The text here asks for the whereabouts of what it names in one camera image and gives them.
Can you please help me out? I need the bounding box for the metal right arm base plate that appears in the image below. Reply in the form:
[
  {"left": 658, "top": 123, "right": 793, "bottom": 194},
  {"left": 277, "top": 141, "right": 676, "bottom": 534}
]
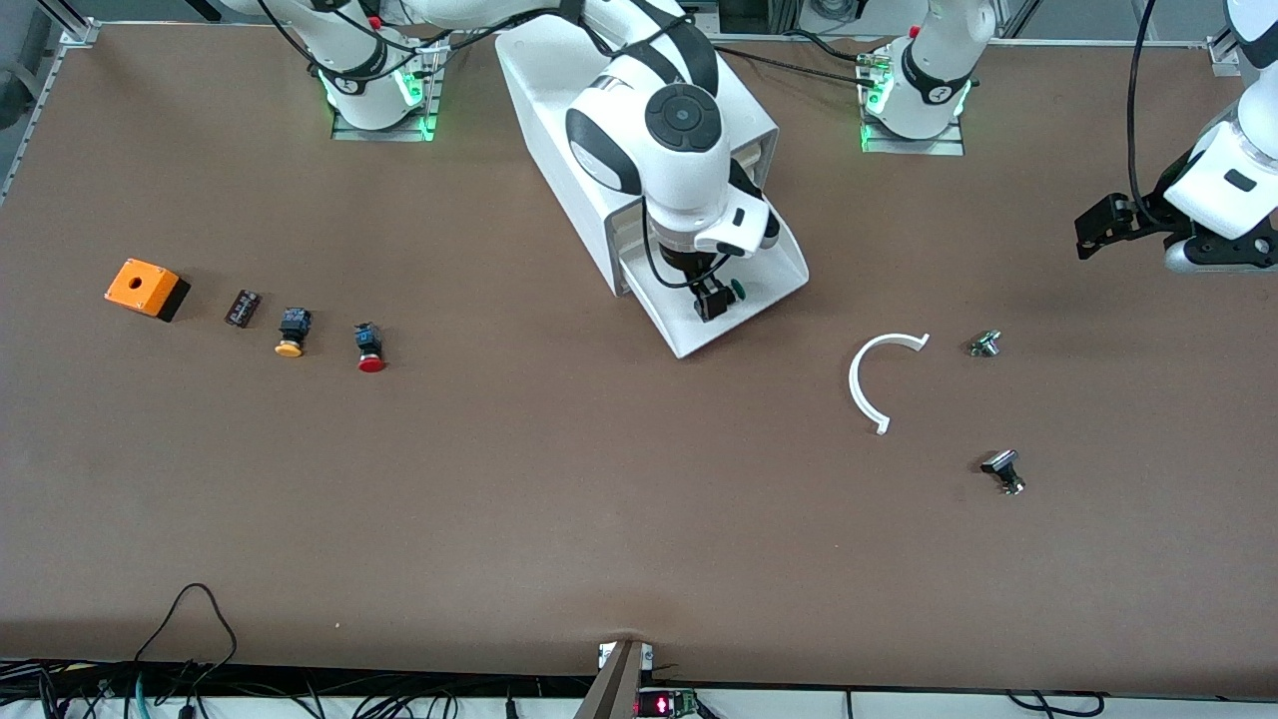
[{"left": 332, "top": 25, "right": 445, "bottom": 143}]

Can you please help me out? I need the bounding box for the orange button enclosure box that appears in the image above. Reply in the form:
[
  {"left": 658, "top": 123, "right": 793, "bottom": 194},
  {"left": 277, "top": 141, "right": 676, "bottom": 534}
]
[{"left": 104, "top": 259, "right": 192, "bottom": 323}]

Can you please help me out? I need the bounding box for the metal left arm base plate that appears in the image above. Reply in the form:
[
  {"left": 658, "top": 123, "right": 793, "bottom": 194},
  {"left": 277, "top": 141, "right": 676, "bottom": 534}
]
[{"left": 859, "top": 50, "right": 966, "bottom": 157}]

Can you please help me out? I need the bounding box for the red LED display module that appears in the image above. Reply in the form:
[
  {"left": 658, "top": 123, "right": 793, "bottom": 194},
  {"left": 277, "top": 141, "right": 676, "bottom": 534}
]
[{"left": 635, "top": 687, "right": 700, "bottom": 718}]

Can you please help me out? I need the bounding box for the black square push button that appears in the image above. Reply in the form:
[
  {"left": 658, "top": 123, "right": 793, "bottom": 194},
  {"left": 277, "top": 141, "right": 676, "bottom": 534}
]
[{"left": 979, "top": 449, "right": 1027, "bottom": 496}]

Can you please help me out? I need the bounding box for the white semicircular plastic bracket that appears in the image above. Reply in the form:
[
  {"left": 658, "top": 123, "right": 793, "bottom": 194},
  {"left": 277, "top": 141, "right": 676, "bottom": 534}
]
[{"left": 849, "top": 332, "right": 932, "bottom": 436}]

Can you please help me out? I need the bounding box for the brown angled bar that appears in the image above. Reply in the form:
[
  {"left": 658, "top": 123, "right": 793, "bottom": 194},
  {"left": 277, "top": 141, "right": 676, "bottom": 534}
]
[{"left": 574, "top": 639, "right": 650, "bottom": 719}]

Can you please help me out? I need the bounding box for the black looped cable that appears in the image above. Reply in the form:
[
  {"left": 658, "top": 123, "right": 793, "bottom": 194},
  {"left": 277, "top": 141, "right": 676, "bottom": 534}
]
[{"left": 135, "top": 584, "right": 239, "bottom": 692}]

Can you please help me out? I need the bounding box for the black power cable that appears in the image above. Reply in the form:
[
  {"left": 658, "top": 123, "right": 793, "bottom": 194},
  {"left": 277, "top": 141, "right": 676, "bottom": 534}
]
[{"left": 711, "top": 42, "right": 880, "bottom": 89}]

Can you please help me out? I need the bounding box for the black cable bundle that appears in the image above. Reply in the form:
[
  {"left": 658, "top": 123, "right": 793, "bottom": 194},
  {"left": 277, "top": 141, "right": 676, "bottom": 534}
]
[{"left": 0, "top": 659, "right": 560, "bottom": 719}]

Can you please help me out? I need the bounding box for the yellow mushroom push button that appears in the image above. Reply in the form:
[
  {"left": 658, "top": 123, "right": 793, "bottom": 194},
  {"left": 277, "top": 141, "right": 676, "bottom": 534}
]
[{"left": 275, "top": 308, "right": 314, "bottom": 359}]

